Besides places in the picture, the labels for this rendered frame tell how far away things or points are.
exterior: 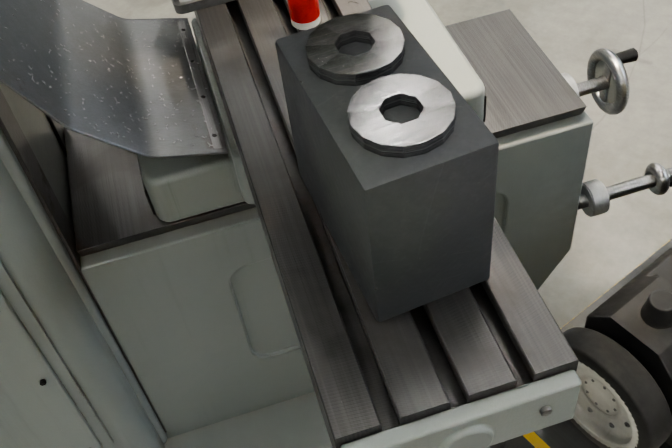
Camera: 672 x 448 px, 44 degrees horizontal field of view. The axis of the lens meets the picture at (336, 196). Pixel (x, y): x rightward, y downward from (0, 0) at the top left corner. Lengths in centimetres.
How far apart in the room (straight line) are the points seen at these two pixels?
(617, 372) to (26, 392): 83
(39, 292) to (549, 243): 85
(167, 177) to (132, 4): 194
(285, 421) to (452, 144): 100
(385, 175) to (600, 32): 208
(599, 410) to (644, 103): 132
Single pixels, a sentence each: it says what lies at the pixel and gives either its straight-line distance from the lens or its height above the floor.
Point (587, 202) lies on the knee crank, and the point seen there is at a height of 52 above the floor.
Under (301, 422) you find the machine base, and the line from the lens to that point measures 158.
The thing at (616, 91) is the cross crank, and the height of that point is 65.
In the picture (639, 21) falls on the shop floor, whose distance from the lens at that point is 276.
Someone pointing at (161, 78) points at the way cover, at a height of 88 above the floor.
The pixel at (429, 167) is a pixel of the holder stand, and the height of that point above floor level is 112.
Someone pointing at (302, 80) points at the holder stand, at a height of 112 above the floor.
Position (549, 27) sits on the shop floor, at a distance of 269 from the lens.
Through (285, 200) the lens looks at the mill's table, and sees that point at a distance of 90.
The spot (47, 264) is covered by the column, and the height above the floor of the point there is 78.
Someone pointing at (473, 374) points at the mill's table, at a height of 94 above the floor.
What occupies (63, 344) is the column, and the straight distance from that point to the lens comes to 125.
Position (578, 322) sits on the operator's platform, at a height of 40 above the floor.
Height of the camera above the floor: 159
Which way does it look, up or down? 47 degrees down
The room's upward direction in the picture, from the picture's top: 8 degrees counter-clockwise
